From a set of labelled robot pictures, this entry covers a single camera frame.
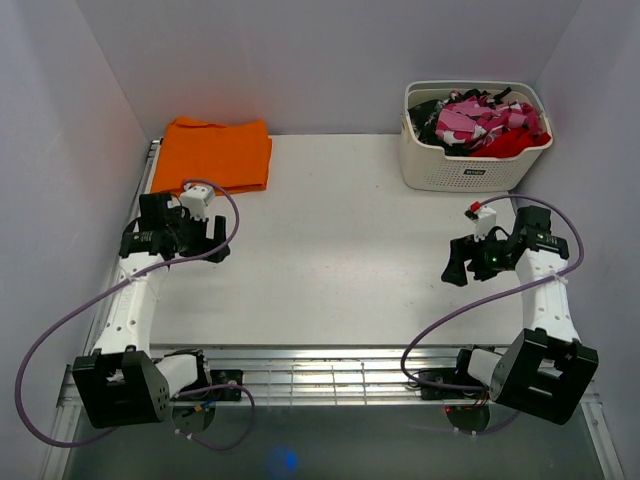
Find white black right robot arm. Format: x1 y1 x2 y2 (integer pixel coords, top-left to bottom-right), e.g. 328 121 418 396
441 203 599 425

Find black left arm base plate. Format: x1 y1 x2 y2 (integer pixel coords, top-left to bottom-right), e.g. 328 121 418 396
202 369 244 402

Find red garment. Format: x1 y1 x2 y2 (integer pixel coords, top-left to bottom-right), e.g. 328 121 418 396
471 128 552 158

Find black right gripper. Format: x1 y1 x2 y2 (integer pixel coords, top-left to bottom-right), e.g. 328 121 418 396
440 227 512 286

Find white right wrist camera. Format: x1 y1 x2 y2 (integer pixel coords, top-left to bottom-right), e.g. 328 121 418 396
465 202 497 242

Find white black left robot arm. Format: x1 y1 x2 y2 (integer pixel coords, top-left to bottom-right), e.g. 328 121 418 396
72 184 230 429

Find cream plastic laundry basket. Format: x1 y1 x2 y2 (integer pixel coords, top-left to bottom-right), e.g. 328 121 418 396
399 80 553 192

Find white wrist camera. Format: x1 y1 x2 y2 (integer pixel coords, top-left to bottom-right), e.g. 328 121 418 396
179 184 215 221
465 202 497 242

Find pink patterned garment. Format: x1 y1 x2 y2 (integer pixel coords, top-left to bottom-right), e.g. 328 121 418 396
435 97 542 146

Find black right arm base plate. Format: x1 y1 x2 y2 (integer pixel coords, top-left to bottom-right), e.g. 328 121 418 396
418 368 487 401

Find orange trousers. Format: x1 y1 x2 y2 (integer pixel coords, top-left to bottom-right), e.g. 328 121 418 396
151 117 272 194

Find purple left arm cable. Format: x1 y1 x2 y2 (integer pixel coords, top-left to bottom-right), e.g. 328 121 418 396
13 178 256 451

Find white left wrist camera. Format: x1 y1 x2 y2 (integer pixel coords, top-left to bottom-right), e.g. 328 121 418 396
179 184 215 221

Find black garment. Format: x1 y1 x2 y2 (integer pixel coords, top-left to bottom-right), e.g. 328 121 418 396
408 99 446 146

